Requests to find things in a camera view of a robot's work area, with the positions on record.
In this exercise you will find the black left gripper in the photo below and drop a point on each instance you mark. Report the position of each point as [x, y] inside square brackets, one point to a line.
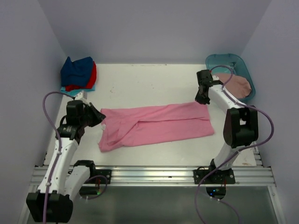
[98, 117]

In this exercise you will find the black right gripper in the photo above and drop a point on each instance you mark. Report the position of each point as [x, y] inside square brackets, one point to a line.
[201, 101]

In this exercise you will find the pink t-shirt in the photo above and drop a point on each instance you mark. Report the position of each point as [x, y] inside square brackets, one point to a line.
[154, 124]

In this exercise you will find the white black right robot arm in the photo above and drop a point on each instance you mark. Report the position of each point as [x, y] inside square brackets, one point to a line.
[240, 129]

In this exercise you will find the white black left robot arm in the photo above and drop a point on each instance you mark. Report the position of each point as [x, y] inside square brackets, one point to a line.
[54, 198]

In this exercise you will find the folded teal t-shirt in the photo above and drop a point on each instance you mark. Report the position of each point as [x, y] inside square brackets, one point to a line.
[76, 91]

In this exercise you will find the teal plastic bin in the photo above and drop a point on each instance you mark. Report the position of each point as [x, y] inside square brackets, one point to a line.
[236, 64]

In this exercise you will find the folded red t-shirt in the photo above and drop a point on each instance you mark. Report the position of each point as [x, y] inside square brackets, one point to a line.
[90, 83]

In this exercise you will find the salmon pink cloth in bin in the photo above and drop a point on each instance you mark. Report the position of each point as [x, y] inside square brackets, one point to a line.
[238, 86]

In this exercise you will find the folded blue t-shirt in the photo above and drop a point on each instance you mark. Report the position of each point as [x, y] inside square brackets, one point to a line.
[76, 72]

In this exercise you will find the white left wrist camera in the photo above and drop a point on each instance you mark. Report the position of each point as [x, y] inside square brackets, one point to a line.
[82, 95]

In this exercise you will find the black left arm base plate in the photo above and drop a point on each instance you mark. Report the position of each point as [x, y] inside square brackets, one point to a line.
[105, 175]

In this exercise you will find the aluminium mounting rail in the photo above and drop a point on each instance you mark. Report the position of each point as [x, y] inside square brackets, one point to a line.
[184, 176]

